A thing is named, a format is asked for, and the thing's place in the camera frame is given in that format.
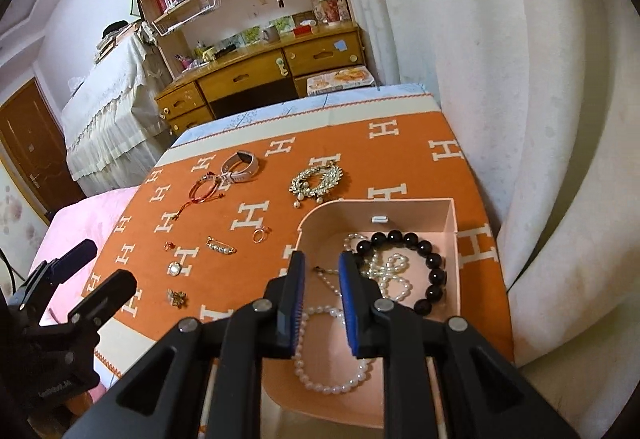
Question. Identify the white lace-covered furniture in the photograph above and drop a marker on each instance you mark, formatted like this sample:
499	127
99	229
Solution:
115	109

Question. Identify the brown wooden door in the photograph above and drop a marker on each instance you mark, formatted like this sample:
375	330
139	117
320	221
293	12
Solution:
30	144

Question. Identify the pink jewelry box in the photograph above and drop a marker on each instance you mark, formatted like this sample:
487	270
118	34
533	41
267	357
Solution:
325	229

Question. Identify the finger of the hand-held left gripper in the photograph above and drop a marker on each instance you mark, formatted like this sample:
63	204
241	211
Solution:
75	256
107	294

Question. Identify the stack of books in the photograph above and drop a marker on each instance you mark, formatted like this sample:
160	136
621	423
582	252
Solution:
117	44

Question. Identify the red box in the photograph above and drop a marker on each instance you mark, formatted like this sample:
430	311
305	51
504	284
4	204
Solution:
303	30

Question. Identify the crystal pearl brooch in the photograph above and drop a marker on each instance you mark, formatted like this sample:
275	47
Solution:
300	181

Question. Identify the white pearl strand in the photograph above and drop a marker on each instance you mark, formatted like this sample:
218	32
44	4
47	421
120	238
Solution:
320	389

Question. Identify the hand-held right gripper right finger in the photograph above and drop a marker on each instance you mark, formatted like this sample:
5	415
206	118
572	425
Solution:
350	304

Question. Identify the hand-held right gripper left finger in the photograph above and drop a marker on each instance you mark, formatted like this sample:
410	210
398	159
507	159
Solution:
296	299

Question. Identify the floral canister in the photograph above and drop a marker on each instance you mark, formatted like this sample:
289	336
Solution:
330	9

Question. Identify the black hat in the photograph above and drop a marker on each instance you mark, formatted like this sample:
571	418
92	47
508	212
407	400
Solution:
114	28

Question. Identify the white curtain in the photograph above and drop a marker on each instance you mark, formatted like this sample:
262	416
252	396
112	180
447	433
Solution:
500	69

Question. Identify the grey mug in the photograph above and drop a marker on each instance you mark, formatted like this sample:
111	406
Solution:
269	34

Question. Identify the small red earring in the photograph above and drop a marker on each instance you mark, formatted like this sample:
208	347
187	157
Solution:
168	246

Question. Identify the orange patterned blanket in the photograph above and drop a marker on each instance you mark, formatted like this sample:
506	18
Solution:
350	144

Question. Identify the pink blanket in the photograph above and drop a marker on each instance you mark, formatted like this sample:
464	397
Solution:
85	224

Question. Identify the small gold brooch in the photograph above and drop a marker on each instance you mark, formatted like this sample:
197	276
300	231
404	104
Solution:
177	298

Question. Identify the gold pearl pin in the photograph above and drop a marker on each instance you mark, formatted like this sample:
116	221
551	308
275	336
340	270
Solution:
220	246

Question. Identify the wooden desk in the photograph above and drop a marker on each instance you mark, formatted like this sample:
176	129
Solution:
250	74

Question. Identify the food picture magazine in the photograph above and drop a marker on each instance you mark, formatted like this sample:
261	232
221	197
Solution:
340	79

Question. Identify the blue sticky note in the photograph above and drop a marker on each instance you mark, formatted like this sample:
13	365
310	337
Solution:
340	45

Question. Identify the lilac watch band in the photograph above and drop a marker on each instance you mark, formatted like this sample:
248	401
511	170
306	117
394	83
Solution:
245	176

